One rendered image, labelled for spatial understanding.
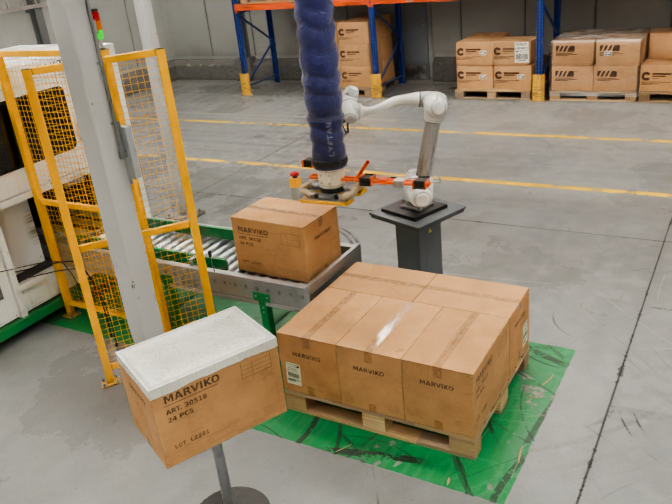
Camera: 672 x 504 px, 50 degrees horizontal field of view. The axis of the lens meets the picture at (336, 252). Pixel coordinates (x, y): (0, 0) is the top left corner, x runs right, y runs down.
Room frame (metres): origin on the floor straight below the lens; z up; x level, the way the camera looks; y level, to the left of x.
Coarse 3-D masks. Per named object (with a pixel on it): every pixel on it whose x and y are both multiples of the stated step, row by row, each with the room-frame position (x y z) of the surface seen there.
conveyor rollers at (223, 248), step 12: (156, 240) 5.25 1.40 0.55; (168, 240) 5.23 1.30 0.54; (180, 240) 5.21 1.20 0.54; (192, 240) 5.19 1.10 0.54; (204, 240) 5.17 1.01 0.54; (216, 240) 5.15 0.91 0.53; (228, 240) 5.13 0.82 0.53; (192, 252) 4.93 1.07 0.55; (204, 252) 4.90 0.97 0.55; (216, 252) 4.88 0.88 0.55; (228, 252) 4.86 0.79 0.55; (228, 264) 4.69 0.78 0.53; (264, 276) 4.44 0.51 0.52
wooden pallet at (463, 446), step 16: (528, 352) 3.82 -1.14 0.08; (288, 400) 3.61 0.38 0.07; (304, 400) 3.55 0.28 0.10; (320, 400) 3.48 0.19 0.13; (496, 400) 3.28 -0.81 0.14; (320, 416) 3.49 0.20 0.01; (336, 416) 3.46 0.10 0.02; (352, 416) 3.44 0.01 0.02; (368, 416) 3.32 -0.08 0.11; (384, 416) 3.26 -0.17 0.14; (384, 432) 3.27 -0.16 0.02; (400, 432) 3.25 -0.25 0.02; (416, 432) 3.24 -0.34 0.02; (448, 432) 3.06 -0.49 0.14; (480, 432) 3.06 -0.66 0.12; (432, 448) 3.11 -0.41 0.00; (448, 448) 3.07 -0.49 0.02; (464, 448) 3.01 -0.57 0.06; (480, 448) 3.05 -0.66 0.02
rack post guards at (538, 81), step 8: (248, 80) 13.37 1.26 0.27; (376, 80) 11.94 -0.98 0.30; (536, 80) 10.54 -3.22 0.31; (544, 80) 10.54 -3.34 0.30; (248, 88) 13.35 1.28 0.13; (376, 88) 11.94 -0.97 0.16; (536, 88) 10.54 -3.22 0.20; (544, 88) 10.55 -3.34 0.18; (376, 96) 11.95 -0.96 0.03; (536, 96) 10.54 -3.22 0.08; (544, 96) 10.55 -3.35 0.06
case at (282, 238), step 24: (240, 216) 4.50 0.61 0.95; (264, 216) 4.45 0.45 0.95; (288, 216) 4.40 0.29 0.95; (312, 216) 4.36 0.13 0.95; (336, 216) 4.50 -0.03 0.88; (240, 240) 4.49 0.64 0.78; (264, 240) 4.37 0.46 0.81; (288, 240) 4.25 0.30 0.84; (312, 240) 4.25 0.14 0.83; (336, 240) 4.47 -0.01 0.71; (240, 264) 4.51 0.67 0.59; (264, 264) 4.39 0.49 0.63; (288, 264) 4.27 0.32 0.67; (312, 264) 4.22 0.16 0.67
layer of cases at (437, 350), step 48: (336, 288) 4.09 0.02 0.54; (384, 288) 4.02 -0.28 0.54; (432, 288) 3.94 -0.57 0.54; (480, 288) 3.88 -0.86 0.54; (528, 288) 3.81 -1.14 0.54; (288, 336) 3.57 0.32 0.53; (336, 336) 3.50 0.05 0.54; (384, 336) 3.44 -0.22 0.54; (432, 336) 3.38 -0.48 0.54; (480, 336) 3.33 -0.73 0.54; (528, 336) 3.82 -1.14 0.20; (288, 384) 3.60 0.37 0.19; (336, 384) 3.42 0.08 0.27; (384, 384) 3.25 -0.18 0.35; (432, 384) 3.10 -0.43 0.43; (480, 384) 3.07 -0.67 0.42
